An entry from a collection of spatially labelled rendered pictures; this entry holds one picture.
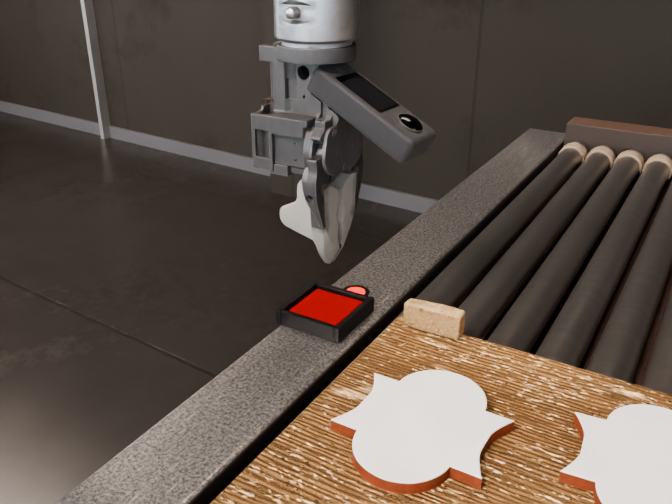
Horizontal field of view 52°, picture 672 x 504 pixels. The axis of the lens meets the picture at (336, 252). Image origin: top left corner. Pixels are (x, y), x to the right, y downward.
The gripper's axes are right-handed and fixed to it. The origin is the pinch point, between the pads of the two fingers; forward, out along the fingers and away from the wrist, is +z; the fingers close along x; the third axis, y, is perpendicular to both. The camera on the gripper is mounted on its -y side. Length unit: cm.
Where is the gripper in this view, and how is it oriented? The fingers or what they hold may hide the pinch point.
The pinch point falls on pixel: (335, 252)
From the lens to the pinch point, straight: 68.9
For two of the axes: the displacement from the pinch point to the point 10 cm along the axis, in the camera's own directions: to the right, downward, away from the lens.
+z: 0.0, 9.1, 4.2
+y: -8.7, -2.1, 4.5
